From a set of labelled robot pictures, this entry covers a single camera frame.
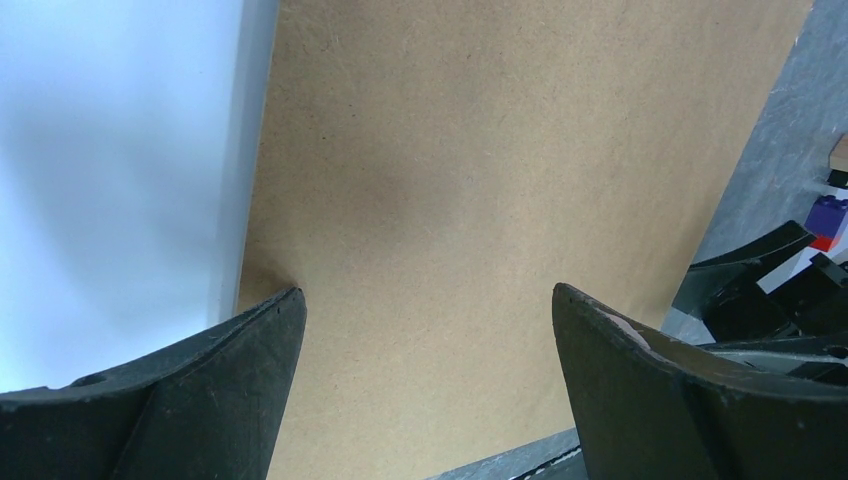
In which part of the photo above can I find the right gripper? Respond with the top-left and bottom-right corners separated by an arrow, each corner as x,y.
672,220 -> 847,385

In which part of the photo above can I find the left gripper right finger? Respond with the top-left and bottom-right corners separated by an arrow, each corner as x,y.
552,283 -> 847,479

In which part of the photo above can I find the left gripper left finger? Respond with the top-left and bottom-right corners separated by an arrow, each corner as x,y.
1,288 -> 307,479

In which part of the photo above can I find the sunflower photo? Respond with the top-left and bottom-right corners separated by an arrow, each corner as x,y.
1,1 -> 279,391

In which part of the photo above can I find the brown backing board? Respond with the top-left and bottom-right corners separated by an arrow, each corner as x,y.
240,1 -> 811,479

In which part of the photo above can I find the red purple block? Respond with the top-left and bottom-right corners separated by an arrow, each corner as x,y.
803,195 -> 847,252

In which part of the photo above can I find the black blue toy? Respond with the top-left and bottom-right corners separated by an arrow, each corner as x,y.
827,170 -> 848,200

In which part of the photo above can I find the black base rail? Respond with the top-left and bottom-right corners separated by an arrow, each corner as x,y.
511,445 -> 589,480

